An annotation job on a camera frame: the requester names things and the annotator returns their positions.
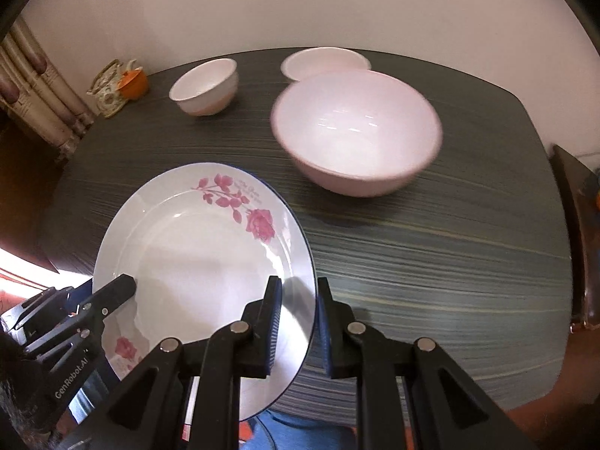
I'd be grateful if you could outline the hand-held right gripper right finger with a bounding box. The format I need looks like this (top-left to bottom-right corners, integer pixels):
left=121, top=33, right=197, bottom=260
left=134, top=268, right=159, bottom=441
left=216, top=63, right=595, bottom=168
left=316, top=276, right=535, bottom=450

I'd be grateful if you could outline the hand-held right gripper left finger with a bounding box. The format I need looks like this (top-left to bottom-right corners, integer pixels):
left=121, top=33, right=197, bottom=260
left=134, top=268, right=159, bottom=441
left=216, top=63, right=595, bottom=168
left=61, top=276, right=284, bottom=450

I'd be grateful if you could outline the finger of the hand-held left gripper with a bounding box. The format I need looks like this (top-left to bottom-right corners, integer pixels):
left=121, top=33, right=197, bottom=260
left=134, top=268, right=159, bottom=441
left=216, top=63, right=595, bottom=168
left=25, top=327, right=102, bottom=372
left=69, top=273, right=138, bottom=335

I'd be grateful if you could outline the blue-rimmed white plate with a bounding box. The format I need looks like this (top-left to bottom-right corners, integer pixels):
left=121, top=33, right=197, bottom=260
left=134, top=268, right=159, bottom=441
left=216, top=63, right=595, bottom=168
left=92, top=162, right=317, bottom=423

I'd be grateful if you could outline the large pink bowl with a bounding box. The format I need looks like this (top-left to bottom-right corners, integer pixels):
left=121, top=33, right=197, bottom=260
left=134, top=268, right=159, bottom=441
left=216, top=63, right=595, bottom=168
left=270, top=69, right=444, bottom=198

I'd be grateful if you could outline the small white bowl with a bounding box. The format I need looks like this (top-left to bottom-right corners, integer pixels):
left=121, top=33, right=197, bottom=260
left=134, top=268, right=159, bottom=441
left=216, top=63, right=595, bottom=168
left=169, top=58, right=240, bottom=117

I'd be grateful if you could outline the small plain white plate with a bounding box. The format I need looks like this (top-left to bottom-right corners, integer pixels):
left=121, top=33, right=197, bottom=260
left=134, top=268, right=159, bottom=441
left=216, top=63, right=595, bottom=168
left=280, top=47, right=372, bottom=80

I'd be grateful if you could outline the person's blue jeans leg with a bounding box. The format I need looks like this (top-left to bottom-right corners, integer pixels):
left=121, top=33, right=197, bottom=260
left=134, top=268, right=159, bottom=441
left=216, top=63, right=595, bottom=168
left=239, top=408, right=358, bottom=450

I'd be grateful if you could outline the patterned ceramic teapot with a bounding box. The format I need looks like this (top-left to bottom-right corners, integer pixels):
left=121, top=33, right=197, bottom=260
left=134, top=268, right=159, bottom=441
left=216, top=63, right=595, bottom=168
left=87, top=58, right=141, bottom=119

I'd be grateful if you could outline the orange cup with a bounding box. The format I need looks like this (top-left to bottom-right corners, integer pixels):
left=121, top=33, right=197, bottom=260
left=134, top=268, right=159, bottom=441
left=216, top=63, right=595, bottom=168
left=116, top=69, right=150, bottom=101

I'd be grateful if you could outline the brown wooden cabinet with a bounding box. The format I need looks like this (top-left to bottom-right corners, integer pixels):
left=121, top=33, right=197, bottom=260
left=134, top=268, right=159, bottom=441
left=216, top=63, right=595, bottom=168
left=549, top=144, right=600, bottom=333

